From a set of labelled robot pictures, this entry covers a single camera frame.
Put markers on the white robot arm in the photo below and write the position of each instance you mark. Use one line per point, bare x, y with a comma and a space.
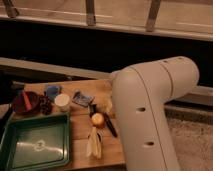
139, 93

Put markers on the white paper cup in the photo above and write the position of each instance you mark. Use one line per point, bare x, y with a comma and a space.
62, 101

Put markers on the blue small cup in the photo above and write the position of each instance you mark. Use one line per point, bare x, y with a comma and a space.
51, 91

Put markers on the red apple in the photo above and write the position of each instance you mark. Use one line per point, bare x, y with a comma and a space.
98, 120

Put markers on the yellow banana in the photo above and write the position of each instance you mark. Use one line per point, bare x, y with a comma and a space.
94, 144

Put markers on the dark grape bunch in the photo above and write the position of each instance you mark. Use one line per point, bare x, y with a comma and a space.
45, 105

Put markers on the red plastic wedge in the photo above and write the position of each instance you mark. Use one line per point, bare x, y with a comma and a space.
26, 101

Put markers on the dark red bowl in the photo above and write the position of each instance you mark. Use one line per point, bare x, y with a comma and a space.
19, 107

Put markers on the green plastic tray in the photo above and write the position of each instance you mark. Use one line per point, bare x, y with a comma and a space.
36, 144

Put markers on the black handled knife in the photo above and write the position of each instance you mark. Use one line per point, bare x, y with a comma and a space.
93, 111

